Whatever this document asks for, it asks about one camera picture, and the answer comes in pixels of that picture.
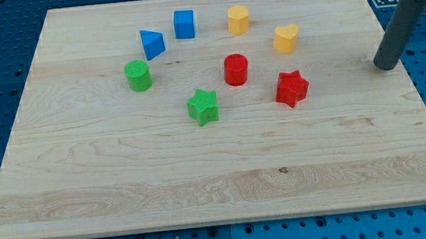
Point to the red star block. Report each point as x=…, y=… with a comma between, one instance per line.
x=291, y=88

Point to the green star block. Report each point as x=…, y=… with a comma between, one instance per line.
x=203, y=106

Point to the wooden board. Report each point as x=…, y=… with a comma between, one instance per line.
x=89, y=157

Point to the red cylinder block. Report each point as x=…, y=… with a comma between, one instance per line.
x=235, y=69

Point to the green cylinder block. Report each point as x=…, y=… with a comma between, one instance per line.
x=138, y=75

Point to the blue triangle block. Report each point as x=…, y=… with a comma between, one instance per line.
x=153, y=43

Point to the blue cube block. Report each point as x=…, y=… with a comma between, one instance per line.
x=183, y=24

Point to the yellow heart block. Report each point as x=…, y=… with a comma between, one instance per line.
x=285, y=38

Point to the yellow pentagon block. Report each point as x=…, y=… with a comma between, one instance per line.
x=238, y=19

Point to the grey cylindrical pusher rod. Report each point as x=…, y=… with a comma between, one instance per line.
x=398, y=32

